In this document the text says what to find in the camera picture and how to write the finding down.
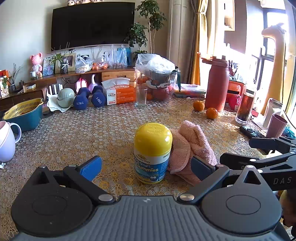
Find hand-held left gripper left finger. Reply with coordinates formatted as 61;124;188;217
30;156;116;205

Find pink kettlebell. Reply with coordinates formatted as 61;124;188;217
88;74;102;93

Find white cloth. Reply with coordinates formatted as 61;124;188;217
47;94;77;113

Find yellow-lidded gummies bottle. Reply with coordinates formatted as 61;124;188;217
134;123;173;184

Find orange tissue box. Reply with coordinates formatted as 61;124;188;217
102;77;136;106

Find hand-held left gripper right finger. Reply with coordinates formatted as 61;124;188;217
178;155;266;205

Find clear plastic bags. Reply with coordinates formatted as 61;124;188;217
101;44;133;69

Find red water bottle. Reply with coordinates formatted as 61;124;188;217
196;52;230;112

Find wooden photo frame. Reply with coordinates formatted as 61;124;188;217
54;53;77;73

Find pink fluffy cloth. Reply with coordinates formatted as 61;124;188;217
167;120;218;186

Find vase with dry twigs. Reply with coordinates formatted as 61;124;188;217
8;64;22;92

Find potted plant in vase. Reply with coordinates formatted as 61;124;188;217
50;43;75;75

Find white canister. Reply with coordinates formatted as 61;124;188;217
262;98;283;129

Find orange tangerine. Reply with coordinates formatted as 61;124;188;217
193;100;205;112
206;107;218;119

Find colourful gift bag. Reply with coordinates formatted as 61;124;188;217
0;70;10;98

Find white plastic bag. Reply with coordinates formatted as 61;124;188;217
75;55;93;74

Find wooden television cabinet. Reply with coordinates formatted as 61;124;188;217
0;67;137;112

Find black remote control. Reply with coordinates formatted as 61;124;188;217
239;126;266;139

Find beige tower air conditioner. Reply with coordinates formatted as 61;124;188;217
167;0;195;84

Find bagged fruit basket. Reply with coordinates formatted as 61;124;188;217
135;54;178;101

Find black flat television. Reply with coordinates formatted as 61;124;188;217
51;2;136;51

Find glass tea tumbler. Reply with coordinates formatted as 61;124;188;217
235;87;256;126

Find blue picture frame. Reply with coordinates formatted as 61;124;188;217
43;57;55;76

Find blue dumbbell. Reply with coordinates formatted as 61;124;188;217
91;85;107;107
73;88;90;110

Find stack of books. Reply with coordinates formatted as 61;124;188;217
173;83;207;99

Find teal basin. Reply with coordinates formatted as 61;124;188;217
2;102;44;135

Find red box appliance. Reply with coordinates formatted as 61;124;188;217
225;79;246;112

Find yellow colander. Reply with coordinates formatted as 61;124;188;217
3;98;43;120

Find yellow curtain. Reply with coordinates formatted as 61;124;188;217
190;0;222;86

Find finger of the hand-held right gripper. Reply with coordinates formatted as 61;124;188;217
249;137;296;154
220;152;296;170

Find lilac mug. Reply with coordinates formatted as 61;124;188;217
0;120;22;163

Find pink bear figure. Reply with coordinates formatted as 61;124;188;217
30;53;43;78

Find pink plastic cup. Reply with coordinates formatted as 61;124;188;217
266;113;288;139

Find white router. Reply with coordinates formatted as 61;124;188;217
46;83;63;95

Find tall green indoor tree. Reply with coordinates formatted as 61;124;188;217
125;0;167;65

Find clear drinking glass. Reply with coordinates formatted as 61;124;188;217
134;87;148;107

